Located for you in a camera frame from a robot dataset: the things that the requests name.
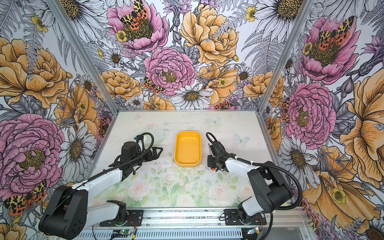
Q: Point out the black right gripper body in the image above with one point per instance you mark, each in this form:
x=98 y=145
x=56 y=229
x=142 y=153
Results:
x=212 y=162

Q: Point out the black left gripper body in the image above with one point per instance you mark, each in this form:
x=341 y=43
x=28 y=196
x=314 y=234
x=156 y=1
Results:
x=142 y=157

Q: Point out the aluminium corner post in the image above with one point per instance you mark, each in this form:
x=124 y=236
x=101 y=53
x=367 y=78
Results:
x=291 y=40
x=76 y=42

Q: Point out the left aluminium corner post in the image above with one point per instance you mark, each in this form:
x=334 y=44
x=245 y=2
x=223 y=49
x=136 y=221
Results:
x=76 y=42

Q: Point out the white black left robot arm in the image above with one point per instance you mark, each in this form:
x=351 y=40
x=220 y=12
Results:
x=68 y=211

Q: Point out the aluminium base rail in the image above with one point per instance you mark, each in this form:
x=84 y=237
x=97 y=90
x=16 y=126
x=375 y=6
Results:
x=219 y=223

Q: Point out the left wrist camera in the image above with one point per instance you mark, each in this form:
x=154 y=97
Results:
x=142 y=140

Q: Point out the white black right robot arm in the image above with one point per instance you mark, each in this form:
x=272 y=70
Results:
x=270 y=189

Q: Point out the right aluminium corner post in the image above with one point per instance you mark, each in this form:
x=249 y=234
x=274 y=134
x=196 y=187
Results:
x=291 y=40

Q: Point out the yellow plastic bin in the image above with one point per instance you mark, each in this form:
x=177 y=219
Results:
x=188 y=149

